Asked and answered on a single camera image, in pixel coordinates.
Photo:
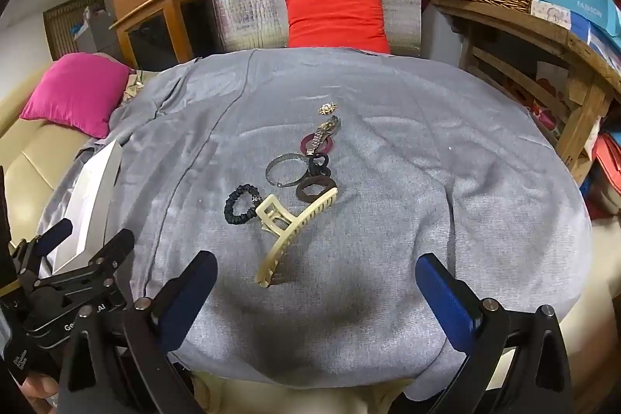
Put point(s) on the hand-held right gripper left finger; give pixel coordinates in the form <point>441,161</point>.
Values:
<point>191,297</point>

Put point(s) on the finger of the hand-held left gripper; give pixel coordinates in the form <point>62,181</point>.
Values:
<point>56,234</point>
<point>109,251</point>

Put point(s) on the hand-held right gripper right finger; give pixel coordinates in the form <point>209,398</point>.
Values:
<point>446,302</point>

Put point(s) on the white box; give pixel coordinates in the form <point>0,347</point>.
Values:
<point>87,210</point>

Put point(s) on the black scrunchie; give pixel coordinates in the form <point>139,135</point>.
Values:
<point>229,208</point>

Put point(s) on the cream hair claw clip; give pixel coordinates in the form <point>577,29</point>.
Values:
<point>286,244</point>

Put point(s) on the silver bangle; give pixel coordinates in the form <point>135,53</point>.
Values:
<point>268,171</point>

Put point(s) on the maroon bangle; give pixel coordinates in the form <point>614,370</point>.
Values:
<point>305,147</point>

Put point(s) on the metal wristwatch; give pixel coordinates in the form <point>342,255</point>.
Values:
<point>322,134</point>

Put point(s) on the gold brooch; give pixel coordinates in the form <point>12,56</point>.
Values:
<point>326,109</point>

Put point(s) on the person's left hand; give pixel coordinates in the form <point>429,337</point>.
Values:
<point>41,397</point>

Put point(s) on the cream sofa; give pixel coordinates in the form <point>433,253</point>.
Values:
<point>29,162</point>

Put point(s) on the grey blanket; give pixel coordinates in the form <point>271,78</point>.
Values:
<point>388,200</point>

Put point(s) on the pink cushion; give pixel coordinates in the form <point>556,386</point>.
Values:
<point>73,89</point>

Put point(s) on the beige patterned cloth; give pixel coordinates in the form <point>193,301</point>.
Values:
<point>133,86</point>

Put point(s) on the woven brown screen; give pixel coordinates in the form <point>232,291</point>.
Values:
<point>63,26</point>

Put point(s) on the red bag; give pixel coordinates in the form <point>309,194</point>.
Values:
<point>606,162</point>

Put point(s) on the wooden side table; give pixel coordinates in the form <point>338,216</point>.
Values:
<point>533,31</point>

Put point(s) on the small red cushion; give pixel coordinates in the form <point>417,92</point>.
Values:
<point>334,21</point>

